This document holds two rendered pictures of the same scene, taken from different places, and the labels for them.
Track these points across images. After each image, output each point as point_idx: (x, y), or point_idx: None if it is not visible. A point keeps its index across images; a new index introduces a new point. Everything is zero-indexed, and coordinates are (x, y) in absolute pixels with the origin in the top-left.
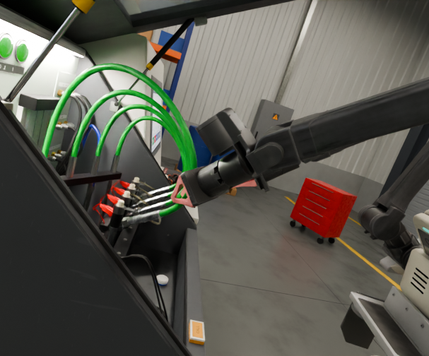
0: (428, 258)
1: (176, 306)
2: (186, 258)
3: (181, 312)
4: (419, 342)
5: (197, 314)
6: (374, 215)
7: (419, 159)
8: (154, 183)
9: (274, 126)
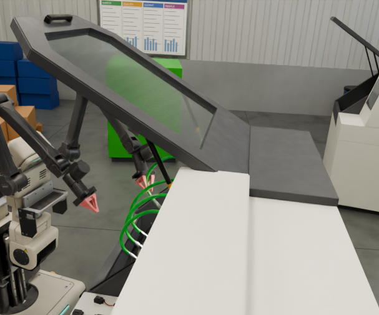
0: (24, 173)
1: (123, 262)
2: (117, 256)
3: (129, 242)
4: (45, 193)
5: (128, 227)
6: (23, 178)
7: (4, 140)
8: None
9: (133, 141)
